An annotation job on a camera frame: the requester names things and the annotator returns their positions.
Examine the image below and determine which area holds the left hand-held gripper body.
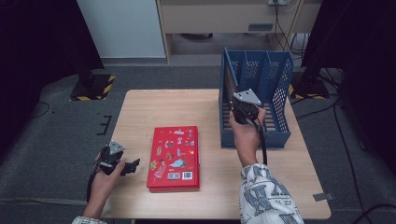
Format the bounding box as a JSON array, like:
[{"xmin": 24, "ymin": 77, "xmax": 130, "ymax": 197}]
[{"xmin": 93, "ymin": 139, "xmax": 127, "ymax": 176}]

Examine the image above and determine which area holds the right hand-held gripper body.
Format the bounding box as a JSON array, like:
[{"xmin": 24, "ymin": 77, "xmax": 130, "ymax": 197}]
[{"xmin": 229, "ymin": 89, "xmax": 263, "ymax": 126}]

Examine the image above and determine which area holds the dark blue picture book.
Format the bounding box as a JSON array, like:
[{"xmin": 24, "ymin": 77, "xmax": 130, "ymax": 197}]
[{"xmin": 224, "ymin": 57, "xmax": 239, "ymax": 106}]

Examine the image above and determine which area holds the blue plastic file rack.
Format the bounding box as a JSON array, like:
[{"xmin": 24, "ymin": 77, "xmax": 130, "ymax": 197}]
[{"xmin": 219, "ymin": 47, "xmax": 294, "ymax": 149}]

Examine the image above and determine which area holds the person's right hand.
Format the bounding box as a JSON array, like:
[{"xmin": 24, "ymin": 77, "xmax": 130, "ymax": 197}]
[{"xmin": 229, "ymin": 106, "xmax": 268, "ymax": 157}]

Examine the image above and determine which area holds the person's left hand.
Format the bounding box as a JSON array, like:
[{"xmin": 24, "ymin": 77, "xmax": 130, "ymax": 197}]
[{"xmin": 88, "ymin": 159, "xmax": 126, "ymax": 208}]

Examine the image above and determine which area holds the black stand with striped base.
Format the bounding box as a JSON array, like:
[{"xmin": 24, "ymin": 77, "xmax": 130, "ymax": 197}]
[
  {"xmin": 289, "ymin": 66, "xmax": 331, "ymax": 101},
  {"xmin": 69, "ymin": 73, "xmax": 116, "ymax": 102}
]

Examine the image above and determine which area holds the grey vent grille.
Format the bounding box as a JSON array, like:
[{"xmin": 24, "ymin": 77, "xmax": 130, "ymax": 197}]
[{"xmin": 247, "ymin": 22, "xmax": 275, "ymax": 32}]

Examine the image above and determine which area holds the beige wooden desk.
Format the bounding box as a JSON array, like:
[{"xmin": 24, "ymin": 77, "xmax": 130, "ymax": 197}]
[{"xmin": 156, "ymin": 0, "xmax": 323, "ymax": 63}]

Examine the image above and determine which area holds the grey tape piece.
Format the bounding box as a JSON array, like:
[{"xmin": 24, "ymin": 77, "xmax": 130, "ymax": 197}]
[{"xmin": 312, "ymin": 192, "xmax": 334, "ymax": 203}]

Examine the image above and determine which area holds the black curtain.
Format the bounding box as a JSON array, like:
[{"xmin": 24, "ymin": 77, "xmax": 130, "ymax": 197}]
[
  {"xmin": 0, "ymin": 0, "xmax": 106, "ymax": 157},
  {"xmin": 302, "ymin": 0, "xmax": 396, "ymax": 175}
]

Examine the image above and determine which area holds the white partition panel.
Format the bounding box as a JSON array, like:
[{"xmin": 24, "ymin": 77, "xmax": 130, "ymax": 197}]
[{"xmin": 77, "ymin": 0, "xmax": 166, "ymax": 59}]

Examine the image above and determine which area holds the left hand-held gripper cable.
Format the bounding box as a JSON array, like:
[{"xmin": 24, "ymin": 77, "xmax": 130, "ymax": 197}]
[{"xmin": 86, "ymin": 161, "xmax": 102, "ymax": 203}]

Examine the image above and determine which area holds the hand-held gripper cable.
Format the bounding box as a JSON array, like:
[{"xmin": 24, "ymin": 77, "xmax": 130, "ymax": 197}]
[
  {"xmin": 248, "ymin": 115, "xmax": 269, "ymax": 166},
  {"xmin": 86, "ymin": 161, "xmax": 102, "ymax": 203}
]

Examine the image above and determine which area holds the right hand-held gripper cable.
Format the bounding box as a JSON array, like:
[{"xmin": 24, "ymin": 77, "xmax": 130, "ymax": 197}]
[{"xmin": 248, "ymin": 115, "xmax": 269, "ymax": 166}]

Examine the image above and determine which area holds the black floor cable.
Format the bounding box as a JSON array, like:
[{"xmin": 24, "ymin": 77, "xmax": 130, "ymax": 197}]
[
  {"xmin": 31, "ymin": 101, "xmax": 50, "ymax": 119},
  {"xmin": 294, "ymin": 101, "xmax": 337, "ymax": 120},
  {"xmin": 351, "ymin": 203, "xmax": 396, "ymax": 224},
  {"xmin": 332, "ymin": 92, "xmax": 366, "ymax": 224}
]

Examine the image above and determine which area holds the black hanging cable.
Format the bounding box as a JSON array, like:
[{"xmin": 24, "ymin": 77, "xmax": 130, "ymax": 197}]
[{"xmin": 274, "ymin": 4, "xmax": 309, "ymax": 60}]

